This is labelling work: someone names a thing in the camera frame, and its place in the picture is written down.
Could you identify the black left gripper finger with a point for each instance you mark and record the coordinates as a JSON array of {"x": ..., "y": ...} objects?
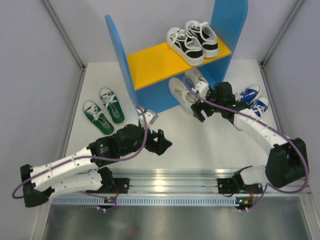
[
  {"x": 159, "y": 150},
  {"x": 162, "y": 142}
]

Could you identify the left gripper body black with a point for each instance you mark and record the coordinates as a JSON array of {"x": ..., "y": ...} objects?
[{"x": 149, "y": 139}]

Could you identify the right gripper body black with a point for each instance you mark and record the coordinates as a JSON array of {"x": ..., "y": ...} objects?
[{"x": 208, "y": 109}]

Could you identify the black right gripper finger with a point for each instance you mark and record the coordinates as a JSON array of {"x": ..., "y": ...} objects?
[
  {"x": 200, "y": 117},
  {"x": 196, "y": 111}
]

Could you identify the green sneaker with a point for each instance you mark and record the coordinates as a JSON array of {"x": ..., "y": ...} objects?
[
  {"x": 96, "y": 117},
  {"x": 112, "y": 105}
]

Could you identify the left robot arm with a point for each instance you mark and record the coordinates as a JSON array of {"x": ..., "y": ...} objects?
[{"x": 87, "y": 170}]

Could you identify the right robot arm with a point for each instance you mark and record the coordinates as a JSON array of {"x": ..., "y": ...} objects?
[{"x": 286, "y": 158}]

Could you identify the blue and yellow shoe shelf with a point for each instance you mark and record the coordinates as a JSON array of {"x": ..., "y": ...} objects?
[{"x": 146, "y": 73}]

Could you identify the blue sneaker upper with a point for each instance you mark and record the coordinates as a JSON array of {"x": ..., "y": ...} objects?
[{"x": 249, "y": 94}]

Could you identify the blue sneaker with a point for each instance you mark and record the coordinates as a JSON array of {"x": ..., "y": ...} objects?
[
  {"x": 249, "y": 94},
  {"x": 260, "y": 106}
]

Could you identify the blue sneaker lower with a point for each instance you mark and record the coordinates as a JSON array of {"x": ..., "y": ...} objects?
[{"x": 260, "y": 106}]

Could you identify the black white sneaker right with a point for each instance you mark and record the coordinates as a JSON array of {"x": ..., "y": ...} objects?
[{"x": 205, "y": 35}]

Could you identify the black white sneaker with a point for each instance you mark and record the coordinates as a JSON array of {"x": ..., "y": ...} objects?
[
  {"x": 205, "y": 35},
  {"x": 186, "y": 46}
]

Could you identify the black white sneaker left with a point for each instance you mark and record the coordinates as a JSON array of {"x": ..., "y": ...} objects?
[{"x": 186, "y": 46}]

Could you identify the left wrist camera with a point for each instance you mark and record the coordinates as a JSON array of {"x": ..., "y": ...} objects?
[{"x": 146, "y": 118}]

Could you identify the aluminium mounting rail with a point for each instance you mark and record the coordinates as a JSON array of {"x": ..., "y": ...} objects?
[{"x": 175, "y": 176}]

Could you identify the aluminium frame post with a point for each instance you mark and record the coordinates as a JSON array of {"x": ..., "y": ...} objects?
[
  {"x": 282, "y": 31},
  {"x": 62, "y": 31}
]

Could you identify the slotted cable duct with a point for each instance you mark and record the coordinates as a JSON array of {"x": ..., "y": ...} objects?
[{"x": 125, "y": 200}]

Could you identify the left aluminium frame post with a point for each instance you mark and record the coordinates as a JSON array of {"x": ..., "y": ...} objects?
[{"x": 62, "y": 31}]

